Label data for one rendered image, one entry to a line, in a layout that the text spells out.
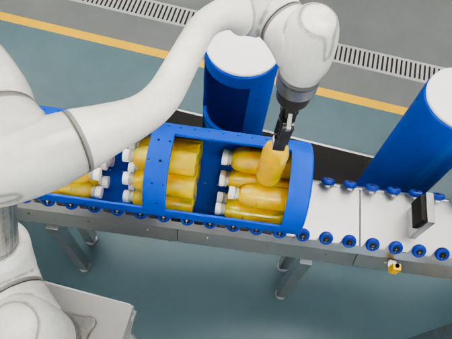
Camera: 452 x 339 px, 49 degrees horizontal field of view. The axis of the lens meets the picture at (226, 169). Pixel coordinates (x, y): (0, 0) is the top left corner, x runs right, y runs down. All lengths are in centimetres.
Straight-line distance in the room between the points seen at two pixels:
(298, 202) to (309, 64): 55
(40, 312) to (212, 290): 144
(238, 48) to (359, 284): 139
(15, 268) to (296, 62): 77
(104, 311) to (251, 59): 100
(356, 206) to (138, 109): 111
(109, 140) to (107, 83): 235
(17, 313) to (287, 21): 82
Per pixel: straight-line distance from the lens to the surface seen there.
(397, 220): 177
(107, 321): 141
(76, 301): 145
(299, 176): 139
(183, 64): 85
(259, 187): 145
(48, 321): 120
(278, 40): 96
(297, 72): 96
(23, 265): 126
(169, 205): 149
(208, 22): 94
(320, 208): 170
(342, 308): 260
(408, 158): 212
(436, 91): 195
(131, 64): 315
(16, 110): 75
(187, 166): 141
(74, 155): 73
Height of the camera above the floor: 246
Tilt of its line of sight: 63 degrees down
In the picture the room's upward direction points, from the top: 7 degrees clockwise
